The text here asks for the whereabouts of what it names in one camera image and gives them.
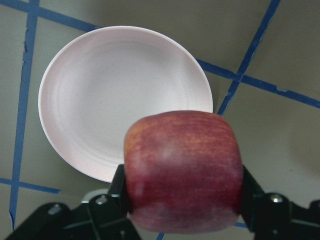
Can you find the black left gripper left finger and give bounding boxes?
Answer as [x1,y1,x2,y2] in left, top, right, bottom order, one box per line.
[107,164,131,218]

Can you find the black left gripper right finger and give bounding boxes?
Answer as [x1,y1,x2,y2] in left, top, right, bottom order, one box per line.
[239,165,265,232]

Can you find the red apple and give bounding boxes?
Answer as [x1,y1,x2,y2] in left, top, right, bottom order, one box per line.
[124,110,243,234]

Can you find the pink plate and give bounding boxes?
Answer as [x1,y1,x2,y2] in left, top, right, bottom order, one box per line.
[38,26,213,182]

